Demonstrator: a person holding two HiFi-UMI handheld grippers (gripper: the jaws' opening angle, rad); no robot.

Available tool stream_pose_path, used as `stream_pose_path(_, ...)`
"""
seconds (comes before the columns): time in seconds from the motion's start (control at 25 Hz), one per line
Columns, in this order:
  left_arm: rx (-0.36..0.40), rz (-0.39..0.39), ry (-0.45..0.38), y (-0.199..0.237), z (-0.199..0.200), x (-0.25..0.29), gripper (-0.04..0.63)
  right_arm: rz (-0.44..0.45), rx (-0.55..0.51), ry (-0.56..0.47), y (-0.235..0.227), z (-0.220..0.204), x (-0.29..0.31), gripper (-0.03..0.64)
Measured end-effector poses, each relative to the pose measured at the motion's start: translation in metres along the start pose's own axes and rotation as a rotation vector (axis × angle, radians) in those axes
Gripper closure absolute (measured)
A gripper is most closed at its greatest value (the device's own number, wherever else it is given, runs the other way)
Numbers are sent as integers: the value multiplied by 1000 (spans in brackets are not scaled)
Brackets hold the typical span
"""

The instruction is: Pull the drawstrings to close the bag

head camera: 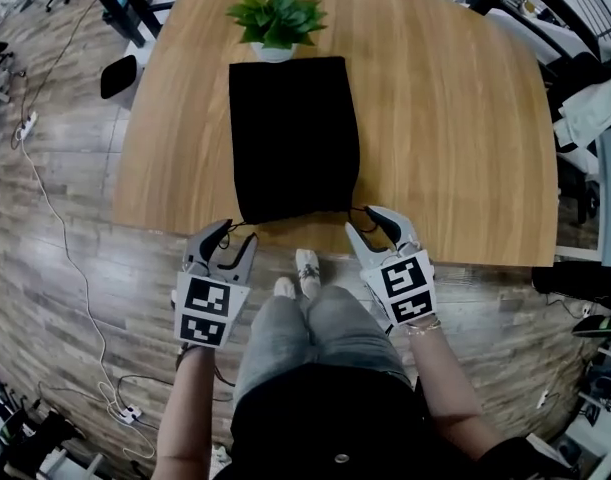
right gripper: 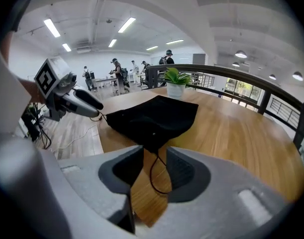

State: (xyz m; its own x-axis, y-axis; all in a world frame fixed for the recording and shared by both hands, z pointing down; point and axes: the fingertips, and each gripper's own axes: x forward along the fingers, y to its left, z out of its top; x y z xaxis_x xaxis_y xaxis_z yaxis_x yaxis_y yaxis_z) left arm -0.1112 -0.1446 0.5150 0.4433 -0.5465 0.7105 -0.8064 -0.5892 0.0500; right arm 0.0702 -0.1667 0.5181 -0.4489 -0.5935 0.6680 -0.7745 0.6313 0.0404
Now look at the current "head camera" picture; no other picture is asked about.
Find person's black top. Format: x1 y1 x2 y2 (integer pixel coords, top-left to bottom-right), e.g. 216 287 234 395
204 362 581 480

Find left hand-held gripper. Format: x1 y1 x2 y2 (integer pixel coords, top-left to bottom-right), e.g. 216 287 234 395
172 219 259 350

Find person's left forearm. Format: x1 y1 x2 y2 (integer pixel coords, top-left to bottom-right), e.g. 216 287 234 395
151 342 236 480

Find black drawstring cloth bag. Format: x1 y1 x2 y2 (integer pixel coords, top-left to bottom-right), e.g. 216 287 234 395
217 56 382 270

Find wooden table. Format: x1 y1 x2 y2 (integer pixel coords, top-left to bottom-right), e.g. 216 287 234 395
77 0 611 69

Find thin wrist bracelet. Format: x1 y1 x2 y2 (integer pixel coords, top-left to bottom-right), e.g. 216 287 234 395
403 316 444 338

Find person's right forearm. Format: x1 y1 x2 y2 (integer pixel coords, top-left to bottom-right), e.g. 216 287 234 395
403 317 504 462

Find black office chair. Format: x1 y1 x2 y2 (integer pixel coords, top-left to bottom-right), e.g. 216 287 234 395
537 50 611 227

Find white sneaker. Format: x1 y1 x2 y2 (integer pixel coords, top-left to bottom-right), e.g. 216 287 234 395
272 276 299 300
294 248 322 300

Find white bin with black lid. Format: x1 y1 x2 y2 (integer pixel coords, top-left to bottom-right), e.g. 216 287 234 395
100 53 145 112

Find white garment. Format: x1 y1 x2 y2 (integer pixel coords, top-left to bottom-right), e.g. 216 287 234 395
554 65 611 152

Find white floor cable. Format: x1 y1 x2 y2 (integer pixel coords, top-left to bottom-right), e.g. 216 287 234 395
12 137 157 462

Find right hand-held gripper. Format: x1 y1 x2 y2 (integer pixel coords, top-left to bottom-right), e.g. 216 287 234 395
344 205 440 333

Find green plant in white pot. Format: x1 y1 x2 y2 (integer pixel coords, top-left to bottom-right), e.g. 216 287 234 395
224 0 329 64

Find person's grey jeans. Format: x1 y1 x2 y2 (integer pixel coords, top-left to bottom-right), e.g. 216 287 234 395
232 285 412 412

